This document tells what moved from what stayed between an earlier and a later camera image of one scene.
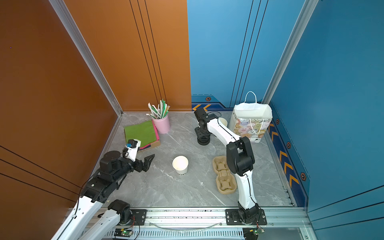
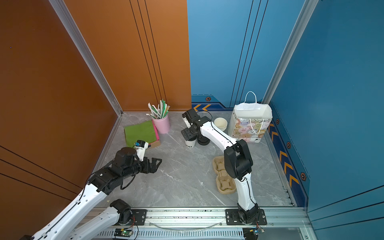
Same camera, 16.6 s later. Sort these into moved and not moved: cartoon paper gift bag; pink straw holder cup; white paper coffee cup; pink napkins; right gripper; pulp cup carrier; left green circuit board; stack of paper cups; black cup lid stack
Moved: pink napkins; right gripper; white paper coffee cup
Not moved: cartoon paper gift bag; pulp cup carrier; stack of paper cups; black cup lid stack; left green circuit board; pink straw holder cup
